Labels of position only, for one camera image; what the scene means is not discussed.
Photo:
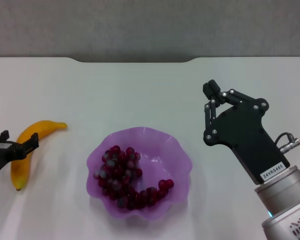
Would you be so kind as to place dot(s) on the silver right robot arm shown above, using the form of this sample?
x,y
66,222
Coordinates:
x,y
285,200

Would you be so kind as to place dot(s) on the dark red grape bunch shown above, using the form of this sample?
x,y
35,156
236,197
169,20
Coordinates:
x,y
120,172

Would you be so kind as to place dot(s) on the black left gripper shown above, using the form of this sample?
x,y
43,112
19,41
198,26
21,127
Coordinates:
x,y
2,155

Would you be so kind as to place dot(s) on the purple wavy plastic bowl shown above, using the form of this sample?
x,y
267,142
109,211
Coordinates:
x,y
165,160

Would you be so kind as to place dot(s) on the yellow banana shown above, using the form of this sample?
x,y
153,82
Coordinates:
x,y
47,127

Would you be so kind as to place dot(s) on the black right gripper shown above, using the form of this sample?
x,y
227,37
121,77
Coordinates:
x,y
242,130

